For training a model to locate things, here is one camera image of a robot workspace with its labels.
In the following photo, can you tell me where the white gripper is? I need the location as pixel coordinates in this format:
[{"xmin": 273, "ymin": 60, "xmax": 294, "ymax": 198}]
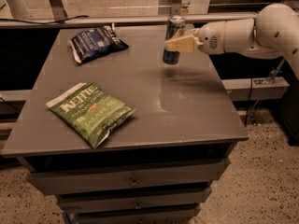
[{"xmin": 164, "ymin": 21, "xmax": 225, "ymax": 55}]

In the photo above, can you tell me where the redbull can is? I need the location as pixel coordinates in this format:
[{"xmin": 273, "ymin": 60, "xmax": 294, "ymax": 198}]
[{"xmin": 163, "ymin": 15, "xmax": 186, "ymax": 64}]

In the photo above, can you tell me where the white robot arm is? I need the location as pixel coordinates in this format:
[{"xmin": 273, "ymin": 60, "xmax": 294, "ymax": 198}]
[{"xmin": 164, "ymin": 4, "xmax": 299, "ymax": 77}]

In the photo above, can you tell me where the blue chip bag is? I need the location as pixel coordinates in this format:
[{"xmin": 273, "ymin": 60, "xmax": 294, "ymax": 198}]
[{"xmin": 69, "ymin": 25, "xmax": 129, "ymax": 64}]

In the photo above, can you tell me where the green jalapeno chip bag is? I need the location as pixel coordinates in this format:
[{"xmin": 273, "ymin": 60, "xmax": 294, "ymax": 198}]
[{"xmin": 46, "ymin": 83, "xmax": 135, "ymax": 148}]

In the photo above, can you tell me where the metal railing bar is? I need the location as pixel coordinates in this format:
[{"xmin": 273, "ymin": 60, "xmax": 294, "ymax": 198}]
[{"xmin": 0, "ymin": 12, "xmax": 258, "ymax": 29}]

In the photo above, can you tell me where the grey drawer cabinet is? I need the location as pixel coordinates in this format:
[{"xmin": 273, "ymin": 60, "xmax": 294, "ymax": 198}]
[{"xmin": 3, "ymin": 26, "xmax": 247, "ymax": 224}]

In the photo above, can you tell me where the top grey drawer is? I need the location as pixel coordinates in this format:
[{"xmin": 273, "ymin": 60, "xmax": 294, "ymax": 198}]
[{"xmin": 28, "ymin": 158, "xmax": 230, "ymax": 195}]

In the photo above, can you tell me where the grey drawer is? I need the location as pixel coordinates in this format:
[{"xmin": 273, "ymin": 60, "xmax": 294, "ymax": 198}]
[
  {"xmin": 58, "ymin": 186, "xmax": 211, "ymax": 213},
  {"xmin": 28, "ymin": 158, "xmax": 230, "ymax": 195},
  {"xmin": 75, "ymin": 204, "xmax": 199, "ymax": 224}
]

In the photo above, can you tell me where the middle grey drawer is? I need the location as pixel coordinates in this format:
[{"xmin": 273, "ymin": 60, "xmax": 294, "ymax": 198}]
[{"xmin": 58, "ymin": 186, "xmax": 211, "ymax": 213}]

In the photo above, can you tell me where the bottom grey drawer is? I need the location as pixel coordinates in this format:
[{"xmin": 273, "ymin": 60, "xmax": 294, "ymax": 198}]
[{"xmin": 75, "ymin": 204, "xmax": 199, "ymax": 224}]

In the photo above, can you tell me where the black cable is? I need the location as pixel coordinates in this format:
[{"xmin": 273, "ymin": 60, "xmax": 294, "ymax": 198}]
[{"xmin": 0, "ymin": 14, "xmax": 90, "ymax": 26}]

